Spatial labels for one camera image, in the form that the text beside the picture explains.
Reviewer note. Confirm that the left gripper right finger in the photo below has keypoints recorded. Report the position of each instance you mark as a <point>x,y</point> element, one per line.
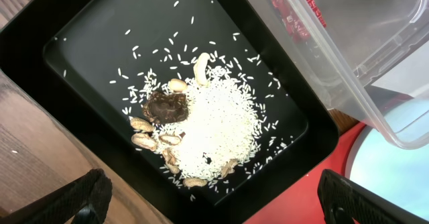
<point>344,201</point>

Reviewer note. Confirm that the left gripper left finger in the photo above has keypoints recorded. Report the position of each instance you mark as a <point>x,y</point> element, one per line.
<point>85,200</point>

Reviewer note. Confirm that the light blue plate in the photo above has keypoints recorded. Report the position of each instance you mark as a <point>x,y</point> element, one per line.
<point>397,175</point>

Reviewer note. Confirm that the food scraps rice and peanuts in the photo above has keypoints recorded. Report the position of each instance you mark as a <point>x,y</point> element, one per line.
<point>220,115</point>

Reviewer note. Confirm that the red snack wrapper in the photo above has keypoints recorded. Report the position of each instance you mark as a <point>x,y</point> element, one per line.
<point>292,23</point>

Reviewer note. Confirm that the black waste tray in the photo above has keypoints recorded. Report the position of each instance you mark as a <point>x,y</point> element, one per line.
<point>23,43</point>

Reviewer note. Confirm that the clear plastic waste bin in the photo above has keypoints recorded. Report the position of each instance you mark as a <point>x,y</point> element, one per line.
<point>370,62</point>

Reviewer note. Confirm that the red serving tray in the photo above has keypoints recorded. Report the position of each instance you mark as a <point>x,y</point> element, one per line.
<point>299,203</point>

